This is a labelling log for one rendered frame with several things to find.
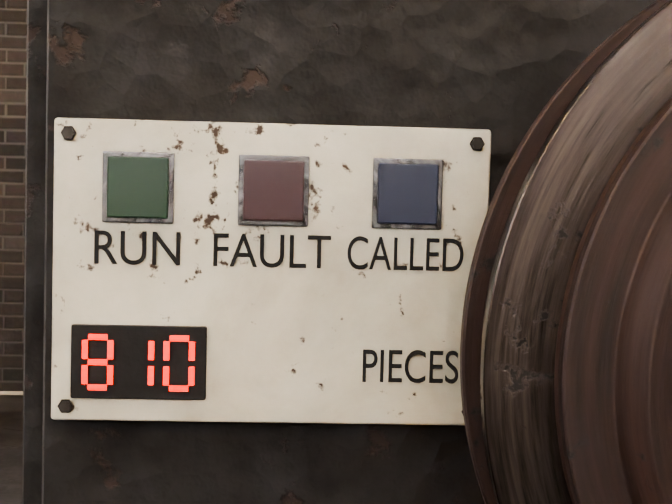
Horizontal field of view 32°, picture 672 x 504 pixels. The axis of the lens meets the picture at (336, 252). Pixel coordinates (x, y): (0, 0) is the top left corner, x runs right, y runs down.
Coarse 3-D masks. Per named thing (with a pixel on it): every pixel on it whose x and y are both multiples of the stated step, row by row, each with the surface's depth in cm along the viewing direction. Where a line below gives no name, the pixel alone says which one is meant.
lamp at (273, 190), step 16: (256, 160) 69; (272, 160) 69; (256, 176) 69; (272, 176) 69; (288, 176) 69; (256, 192) 69; (272, 192) 69; (288, 192) 69; (256, 208) 69; (272, 208) 69; (288, 208) 69
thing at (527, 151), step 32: (544, 128) 63; (512, 160) 63; (512, 192) 63; (480, 256) 63; (480, 288) 63; (480, 320) 64; (480, 352) 64; (480, 416) 64; (480, 448) 64; (480, 480) 64
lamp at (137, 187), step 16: (112, 160) 68; (128, 160) 68; (144, 160) 68; (160, 160) 68; (112, 176) 68; (128, 176) 68; (144, 176) 68; (160, 176) 68; (112, 192) 68; (128, 192) 68; (144, 192) 68; (160, 192) 68; (112, 208) 68; (128, 208) 68; (144, 208) 68; (160, 208) 69
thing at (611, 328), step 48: (624, 192) 55; (624, 240) 55; (576, 288) 55; (624, 288) 56; (576, 336) 56; (624, 336) 55; (576, 384) 56; (624, 384) 55; (576, 432) 56; (624, 432) 55; (576, 480) 56; (624, 480) 56
